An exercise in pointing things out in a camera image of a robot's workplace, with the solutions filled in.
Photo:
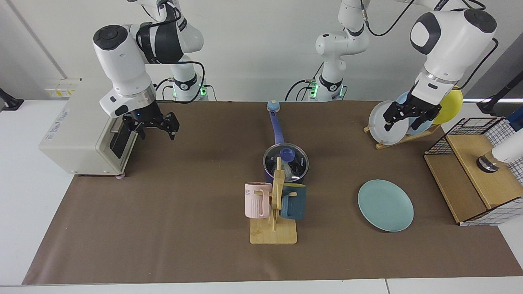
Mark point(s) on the yellow plate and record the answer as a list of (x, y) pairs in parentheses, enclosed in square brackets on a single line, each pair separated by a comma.
[(451, 104)]

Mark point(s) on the glass lid with blue knob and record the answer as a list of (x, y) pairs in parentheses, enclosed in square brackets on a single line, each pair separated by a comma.
[(300, 165)]

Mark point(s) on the white plate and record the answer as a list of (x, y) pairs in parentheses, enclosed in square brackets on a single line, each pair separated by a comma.
[(378, 122)]

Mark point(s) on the white wall socket strip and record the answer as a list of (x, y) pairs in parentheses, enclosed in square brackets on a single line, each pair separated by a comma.
[(61, 90)]

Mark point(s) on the light blue plate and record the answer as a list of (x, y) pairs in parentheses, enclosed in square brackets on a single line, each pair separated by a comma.
[(402, 98)]

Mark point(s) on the brown table cloth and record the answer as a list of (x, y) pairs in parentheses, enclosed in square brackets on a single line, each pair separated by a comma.
[(204, 253)]

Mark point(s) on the wooden cup stand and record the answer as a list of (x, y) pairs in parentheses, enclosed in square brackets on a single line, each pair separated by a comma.
[(273, 234)]

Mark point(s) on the small blue round thing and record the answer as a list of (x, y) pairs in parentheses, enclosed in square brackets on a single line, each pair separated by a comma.
[(273, 106)]

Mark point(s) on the white cylinder with silver end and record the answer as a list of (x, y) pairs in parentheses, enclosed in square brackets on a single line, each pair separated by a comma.
[(508, 149)]

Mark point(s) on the black stand foot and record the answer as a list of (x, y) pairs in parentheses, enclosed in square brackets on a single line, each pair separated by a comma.
[(10, 103)]

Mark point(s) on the teal plate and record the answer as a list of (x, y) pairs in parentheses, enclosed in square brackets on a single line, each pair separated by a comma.
[(386, 206)]

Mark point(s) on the dark teal cup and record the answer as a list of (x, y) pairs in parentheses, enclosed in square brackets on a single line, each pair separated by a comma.
[(295, 204)]

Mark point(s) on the wooden plate rack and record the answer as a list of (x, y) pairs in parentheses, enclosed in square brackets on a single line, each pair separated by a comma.
[(402, 140)]

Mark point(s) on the pale toaster oven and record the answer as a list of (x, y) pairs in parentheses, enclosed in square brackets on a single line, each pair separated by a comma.
[(73, 139)]

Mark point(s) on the pink ribbed cup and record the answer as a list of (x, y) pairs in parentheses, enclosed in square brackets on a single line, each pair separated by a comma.
[(255, 202)]

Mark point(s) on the black stand leg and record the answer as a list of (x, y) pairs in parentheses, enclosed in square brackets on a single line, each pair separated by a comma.
[(500, 94)]

